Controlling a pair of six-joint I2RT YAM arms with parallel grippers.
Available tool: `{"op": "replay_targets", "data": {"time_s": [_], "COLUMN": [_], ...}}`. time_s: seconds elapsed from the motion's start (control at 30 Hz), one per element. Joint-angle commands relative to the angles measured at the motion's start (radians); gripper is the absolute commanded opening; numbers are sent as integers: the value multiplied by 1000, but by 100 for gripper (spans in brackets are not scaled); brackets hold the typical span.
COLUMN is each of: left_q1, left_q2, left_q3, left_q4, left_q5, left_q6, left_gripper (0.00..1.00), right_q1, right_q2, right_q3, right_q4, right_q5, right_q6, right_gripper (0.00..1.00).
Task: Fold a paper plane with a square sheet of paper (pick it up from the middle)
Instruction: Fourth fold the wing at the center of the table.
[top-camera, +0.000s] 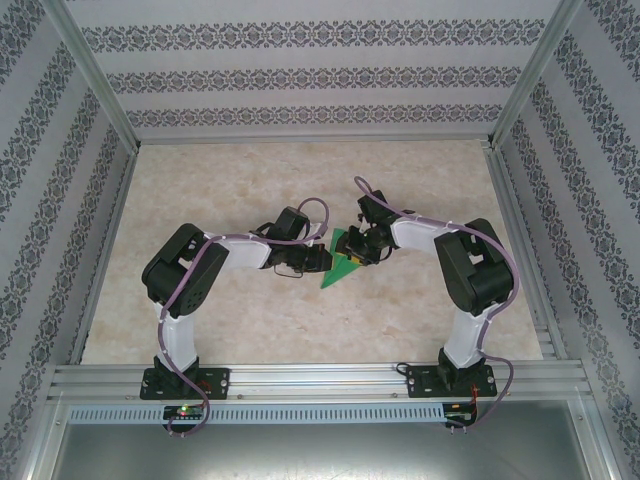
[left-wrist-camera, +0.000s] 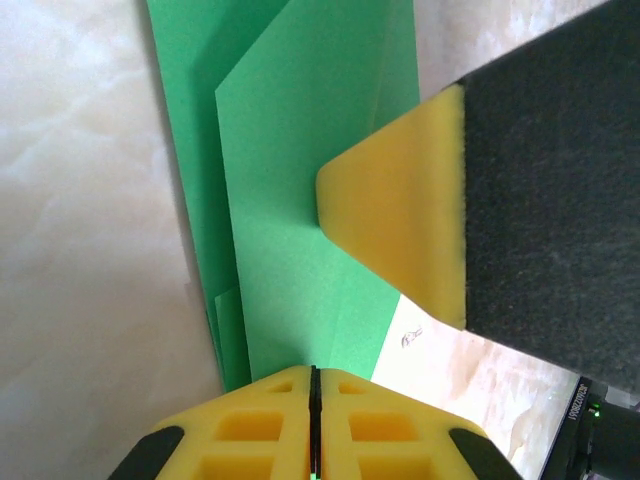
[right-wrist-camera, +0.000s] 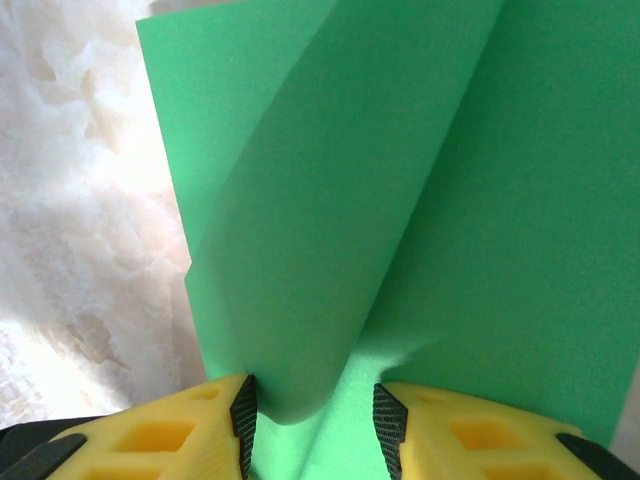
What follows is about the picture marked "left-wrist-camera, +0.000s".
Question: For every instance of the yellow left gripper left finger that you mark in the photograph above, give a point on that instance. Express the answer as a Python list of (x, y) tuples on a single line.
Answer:
[(200, 445)]

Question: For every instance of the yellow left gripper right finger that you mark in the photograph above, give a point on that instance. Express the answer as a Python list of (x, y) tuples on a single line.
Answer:
[(430, 445)]

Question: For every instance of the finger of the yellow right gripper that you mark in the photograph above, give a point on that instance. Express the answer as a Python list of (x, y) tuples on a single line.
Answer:
[(400, 210)]

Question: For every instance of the green paper sheet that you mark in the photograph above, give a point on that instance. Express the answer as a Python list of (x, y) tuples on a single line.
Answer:
[(280, 200)]

